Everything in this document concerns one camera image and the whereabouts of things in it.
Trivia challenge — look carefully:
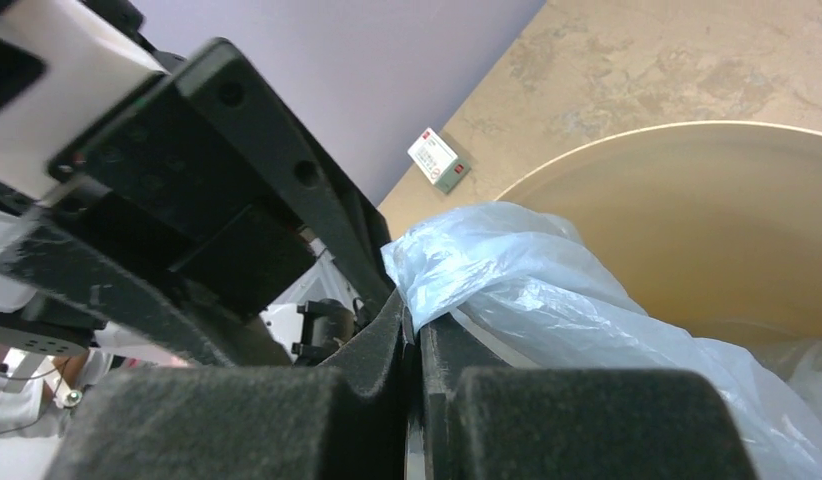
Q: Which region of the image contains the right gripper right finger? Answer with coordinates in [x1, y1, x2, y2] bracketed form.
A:
[418, 316, 755, 479]

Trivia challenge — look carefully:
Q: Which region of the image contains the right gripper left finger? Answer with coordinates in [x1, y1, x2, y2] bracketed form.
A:
[46, 294, 407, 479]

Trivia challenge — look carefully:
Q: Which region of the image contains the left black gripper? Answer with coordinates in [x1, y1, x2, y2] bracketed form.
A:
[0, 38, 392, 367]

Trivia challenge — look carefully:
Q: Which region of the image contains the blue plastic trash bag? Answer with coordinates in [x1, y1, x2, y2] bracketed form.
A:
[381, 202, 822, 479]

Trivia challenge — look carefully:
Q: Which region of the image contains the beige paper trash bin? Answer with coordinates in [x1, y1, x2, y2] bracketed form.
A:
[495, 120, 822, 348]

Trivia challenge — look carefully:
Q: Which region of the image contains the person in white shirt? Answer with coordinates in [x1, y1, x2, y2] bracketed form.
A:
[0, 350, 115, 438]

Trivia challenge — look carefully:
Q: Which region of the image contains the white red small box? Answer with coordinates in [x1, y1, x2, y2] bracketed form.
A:
[407, 128, 471, 194]

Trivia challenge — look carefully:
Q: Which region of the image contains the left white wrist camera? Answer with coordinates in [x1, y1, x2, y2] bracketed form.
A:
[0, 1, 164, 199]

